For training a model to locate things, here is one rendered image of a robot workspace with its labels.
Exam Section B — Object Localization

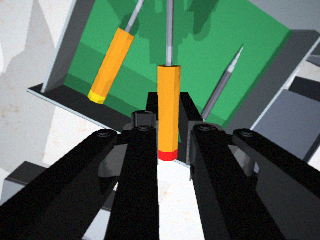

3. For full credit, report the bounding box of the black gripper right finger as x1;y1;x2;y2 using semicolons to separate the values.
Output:
178;92;320;240

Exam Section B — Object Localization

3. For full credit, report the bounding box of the dark grey drawer chest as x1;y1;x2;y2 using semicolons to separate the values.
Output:
27;0;320;135

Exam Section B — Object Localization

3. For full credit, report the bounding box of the orange-handled screwdriver with red end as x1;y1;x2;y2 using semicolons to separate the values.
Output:
158;0;181;161

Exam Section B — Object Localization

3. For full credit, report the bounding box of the white tool board on black stand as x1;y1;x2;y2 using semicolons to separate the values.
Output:
305;56;320;67

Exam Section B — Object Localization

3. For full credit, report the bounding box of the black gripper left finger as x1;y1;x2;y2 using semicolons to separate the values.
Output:
0;92;160;240

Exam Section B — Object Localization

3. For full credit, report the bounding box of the orange-handled screwdriver with yellow band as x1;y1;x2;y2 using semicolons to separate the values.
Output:
88;0;145;104

